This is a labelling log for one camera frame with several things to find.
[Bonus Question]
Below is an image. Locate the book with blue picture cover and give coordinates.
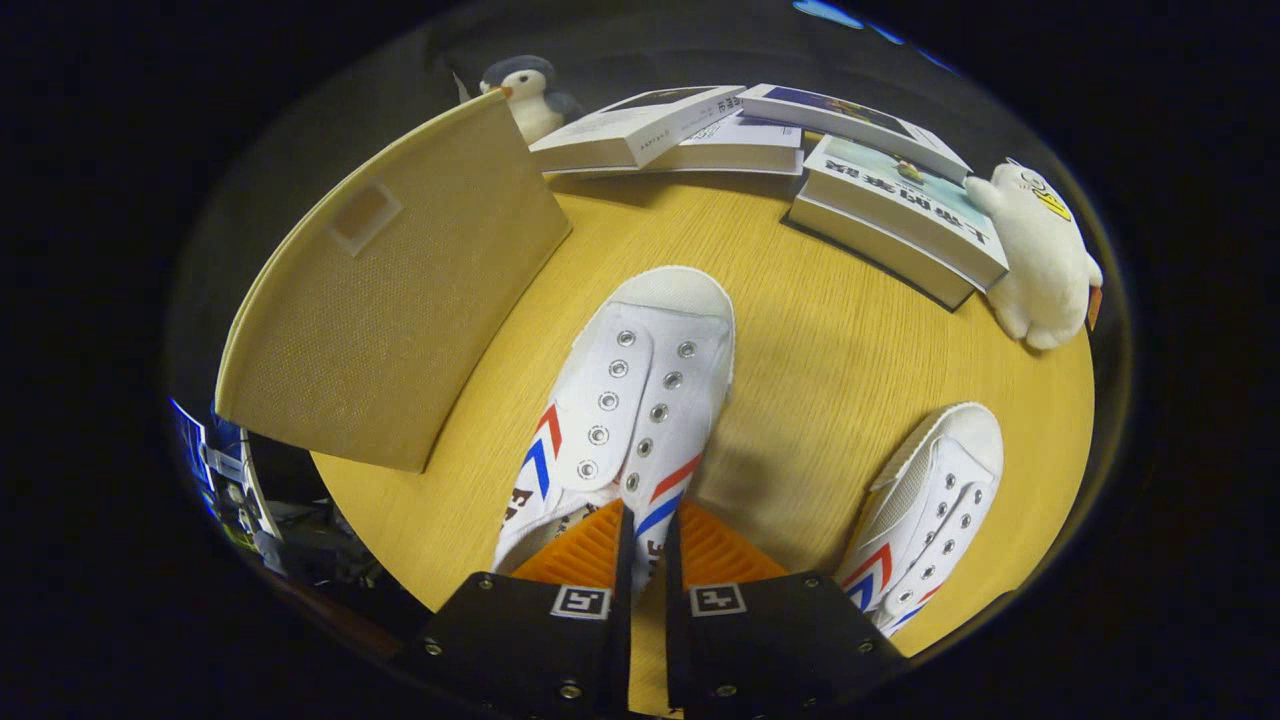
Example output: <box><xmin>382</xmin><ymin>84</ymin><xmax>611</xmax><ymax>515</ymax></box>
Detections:
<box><xmin>738</xmin><ymin>83</ymin><xmax>973</xmax><ymax>184</ymax></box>

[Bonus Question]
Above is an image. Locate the book with pale teal cover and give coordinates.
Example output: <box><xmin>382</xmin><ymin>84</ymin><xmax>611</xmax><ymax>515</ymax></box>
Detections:
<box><xmin>780</xmin><ymin>133</ymin><xmax>1011</xmax><ymax>311</ymax></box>

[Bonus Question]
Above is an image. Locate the grey penguin plush toy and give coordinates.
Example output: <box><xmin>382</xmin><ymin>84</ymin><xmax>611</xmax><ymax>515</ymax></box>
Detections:
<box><xmin>478</xmin><ymin>55</ymin><xmax>583</xmax><ymax>144</ymax></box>

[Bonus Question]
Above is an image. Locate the white striped canvas shoe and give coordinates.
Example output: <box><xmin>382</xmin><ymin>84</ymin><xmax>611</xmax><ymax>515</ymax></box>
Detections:
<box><xmin>490</xmin><ymin>265</ymin><xmax>738</xmax><ymax>591</ymax></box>
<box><xmin>835</xmin><ymin>402</ymin><xmax>1005</xmax><ymax>638</ymax></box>

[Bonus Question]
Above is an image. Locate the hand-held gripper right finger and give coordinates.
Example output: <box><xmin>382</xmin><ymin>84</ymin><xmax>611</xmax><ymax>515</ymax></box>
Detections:
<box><xmin>665</xmin><ymin>500</ymin><xmax>906</xmax><ymax>720</ymax></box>

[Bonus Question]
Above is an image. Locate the white duck plush toy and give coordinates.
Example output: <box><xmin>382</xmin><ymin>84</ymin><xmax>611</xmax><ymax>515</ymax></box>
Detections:
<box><xmin>963</xmin><ymin>160</ymin><xmax>1104</xmax><ymax>351</ymax></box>

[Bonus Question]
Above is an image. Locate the blue lit screen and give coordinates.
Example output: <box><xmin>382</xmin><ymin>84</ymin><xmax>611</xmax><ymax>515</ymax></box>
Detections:
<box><xmin>170</xmin><ymin>398</ymin><xmax>286</xmax><ymax>573</ymax></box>

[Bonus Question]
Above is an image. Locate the white book with portrait cover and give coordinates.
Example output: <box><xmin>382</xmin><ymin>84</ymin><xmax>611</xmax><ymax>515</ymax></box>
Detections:
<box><xmin>528</xmin><ymin>85</ymin><xmax>747</xmax><ymax>174</ymax></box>

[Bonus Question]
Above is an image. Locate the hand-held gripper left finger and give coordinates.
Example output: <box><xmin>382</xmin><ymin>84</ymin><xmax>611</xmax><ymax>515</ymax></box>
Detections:
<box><xmin>400</xmin><ymin>500</ymin><xmax>636</xmax><ymax>720</ymax></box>

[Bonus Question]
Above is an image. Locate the plain white book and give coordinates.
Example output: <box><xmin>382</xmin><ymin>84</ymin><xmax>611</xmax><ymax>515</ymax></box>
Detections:
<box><xmin>650</xmin><ymin>112</ymin><xmax>806</xmax><ymax>178</ymax></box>

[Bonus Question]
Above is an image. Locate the beige fabric storage box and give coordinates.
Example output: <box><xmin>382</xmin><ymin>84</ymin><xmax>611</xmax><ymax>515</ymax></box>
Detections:
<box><xmin>215</xmin><ymin>88</ymin><xmax>574</xmax><ymax>474</ymax></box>

